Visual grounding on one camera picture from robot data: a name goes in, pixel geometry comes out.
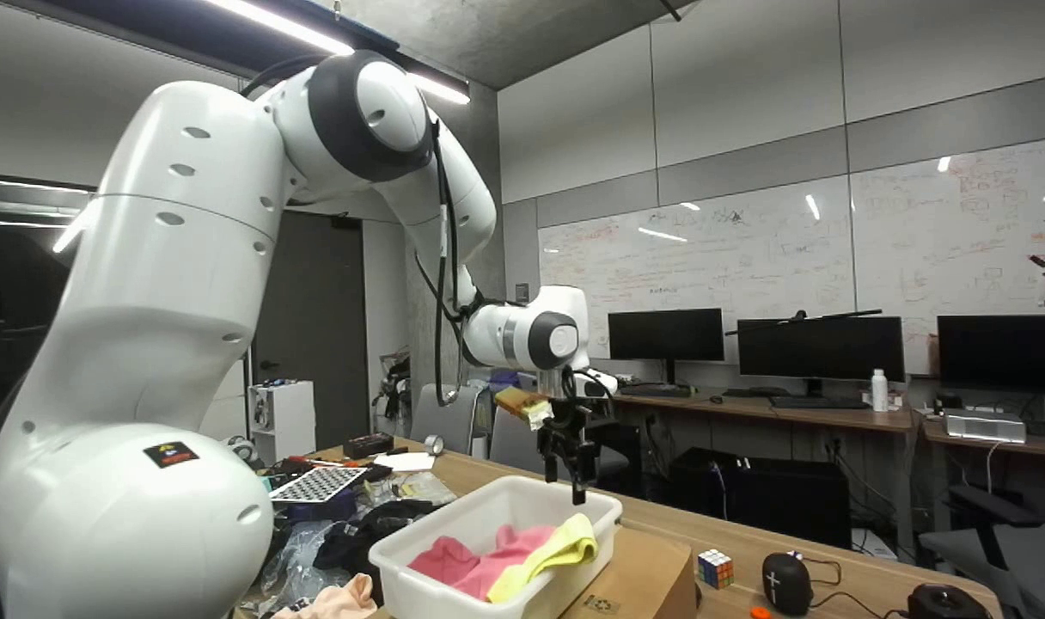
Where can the middle black monitor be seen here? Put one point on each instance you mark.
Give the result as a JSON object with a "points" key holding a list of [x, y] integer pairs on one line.
{"points": [[822, 347]]}

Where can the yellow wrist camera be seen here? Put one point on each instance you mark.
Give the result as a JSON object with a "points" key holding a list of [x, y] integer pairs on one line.
{"points": [[534, 405]]}

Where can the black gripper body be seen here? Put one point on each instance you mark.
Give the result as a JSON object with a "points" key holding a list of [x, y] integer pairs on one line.
{"points": [[569, 428]]}

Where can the white spray bottle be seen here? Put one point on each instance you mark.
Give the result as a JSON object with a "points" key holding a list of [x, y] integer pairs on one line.
{"points": [[877, 391]]}

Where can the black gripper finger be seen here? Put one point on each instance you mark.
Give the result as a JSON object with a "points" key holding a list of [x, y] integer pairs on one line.
{"points": [[552, 470], [578, 470]]}

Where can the black cloth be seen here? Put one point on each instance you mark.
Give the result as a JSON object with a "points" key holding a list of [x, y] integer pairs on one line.
{"points": [[349, 541]]}

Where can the yellow towel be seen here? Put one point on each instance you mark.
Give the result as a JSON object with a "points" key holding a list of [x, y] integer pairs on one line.
{"points": [[526, 554]]}

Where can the rubiks cube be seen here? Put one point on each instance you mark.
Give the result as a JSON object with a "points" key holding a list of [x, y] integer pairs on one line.
{"points": [[716, 569]]}

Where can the brown cardboard box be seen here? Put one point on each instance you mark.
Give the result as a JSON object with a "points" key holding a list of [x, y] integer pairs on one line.
{"points": [[645, 577]]}

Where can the pink t-shirt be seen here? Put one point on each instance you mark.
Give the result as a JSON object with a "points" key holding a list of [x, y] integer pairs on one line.
{"points": [[459, 566]]}

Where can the left black monitor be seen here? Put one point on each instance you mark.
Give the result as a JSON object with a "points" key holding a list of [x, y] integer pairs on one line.
{"points": [[996, 352]]}

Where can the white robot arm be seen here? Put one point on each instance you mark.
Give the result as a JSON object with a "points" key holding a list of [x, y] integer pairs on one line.
{"points": [[110, 495]]}

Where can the white plastic bin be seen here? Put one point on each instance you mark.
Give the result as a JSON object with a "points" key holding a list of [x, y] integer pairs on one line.
{"points": [[476, 520]]}

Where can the peach t-shirt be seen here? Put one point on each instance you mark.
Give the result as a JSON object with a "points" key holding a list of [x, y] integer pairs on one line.
{"points": [[351, 599]]}

